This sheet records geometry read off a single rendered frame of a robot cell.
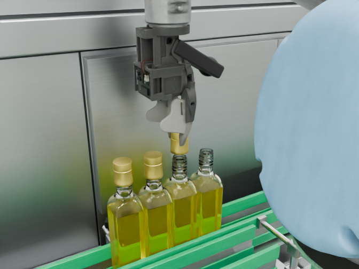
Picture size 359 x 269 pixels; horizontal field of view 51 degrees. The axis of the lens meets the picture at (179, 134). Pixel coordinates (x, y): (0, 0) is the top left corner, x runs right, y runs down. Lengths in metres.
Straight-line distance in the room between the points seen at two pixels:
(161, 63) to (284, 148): 0.45
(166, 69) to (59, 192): 0.37
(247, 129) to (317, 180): 0.80
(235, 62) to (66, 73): 0.38
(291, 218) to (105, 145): 0.62
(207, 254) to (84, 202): 0.29
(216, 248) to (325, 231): 0.64
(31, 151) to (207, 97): 0.39
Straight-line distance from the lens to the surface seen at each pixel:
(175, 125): 0.66
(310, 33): 0.19
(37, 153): 0.79
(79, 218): 0.88
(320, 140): 0.17
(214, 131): 0.91
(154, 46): 0.62
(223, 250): 0.83
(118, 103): 0.76
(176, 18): 0.61
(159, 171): 0.69
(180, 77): 0.64
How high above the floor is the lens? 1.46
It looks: 23 degrees down
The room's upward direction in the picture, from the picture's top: straight up
